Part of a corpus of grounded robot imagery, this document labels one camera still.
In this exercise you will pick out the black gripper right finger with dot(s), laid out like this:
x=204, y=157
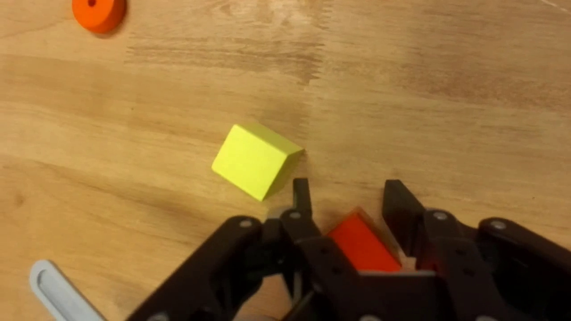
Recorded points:
x=402, y=212

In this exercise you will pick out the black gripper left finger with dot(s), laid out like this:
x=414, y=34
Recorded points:
x=302, y=205

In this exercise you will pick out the red cube block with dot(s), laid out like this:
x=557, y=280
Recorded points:
x=361, y=244

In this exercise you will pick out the yellow cube block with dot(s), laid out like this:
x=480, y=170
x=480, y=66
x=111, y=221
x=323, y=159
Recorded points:
x=255, y=159

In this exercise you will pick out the gray measuring cup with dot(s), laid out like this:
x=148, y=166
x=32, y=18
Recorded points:
x=57, y=294

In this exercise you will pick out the orange round disc block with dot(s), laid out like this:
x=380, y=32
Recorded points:
x=98, y=14

